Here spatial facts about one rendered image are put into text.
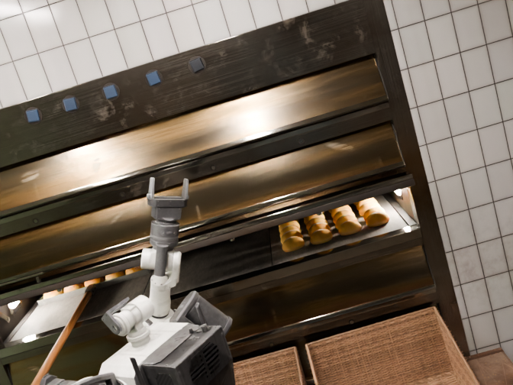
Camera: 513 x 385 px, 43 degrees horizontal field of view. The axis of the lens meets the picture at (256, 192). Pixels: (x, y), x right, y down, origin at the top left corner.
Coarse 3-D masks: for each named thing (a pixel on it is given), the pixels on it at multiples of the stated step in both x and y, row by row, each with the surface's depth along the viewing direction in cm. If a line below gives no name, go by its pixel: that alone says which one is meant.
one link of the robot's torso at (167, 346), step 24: (144, 336) 171; (168, 336) 172; (192, 336) 168; (216, 336) 167; (120, 360) 167; (144, 360) 162; (168, 360) 159; (192, 360) 159; (216, 360) 166; (120, 384) 161; (144, 384) 157; (168, 384) 158; (192, 384) 158; (216, 384) 166
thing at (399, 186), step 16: (368, 192) 237; (384, 192) 236; (320, 208) 238; (272, 224) 239; (208, 240) 240; (224, 240) 240; (96, 272) 243; (112, 272) 243; (48, 288) 244; (0, 304) 245
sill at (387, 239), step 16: (368, 240) 260; (384, 240) 256; (400, 240) 256; (320, 256) 258; (336, 256) 258; (352, 256) 258; (256, 272) 262; (272, 272) 259; (288, 272) 259; (208, 288) 261; (224, 288) 260; (240, 288) 260; (176, 304) 262; (96, 320) 264; (32, 336) 269; (48, 336) 264; (0, 352) 266; (16, 352) 266
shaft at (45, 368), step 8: (88, 296) 290; (80, 304) 281; (80, 312) 275; (72, 320) 265; (64, 328) 258; (72, 328) 260; (64, 336) 251; (56, 344) 244; (56, 352) 239; (48, 360) 232; (40, 368) 227; (48, 368) 228; (40, 376) 221; (32, 384) 216
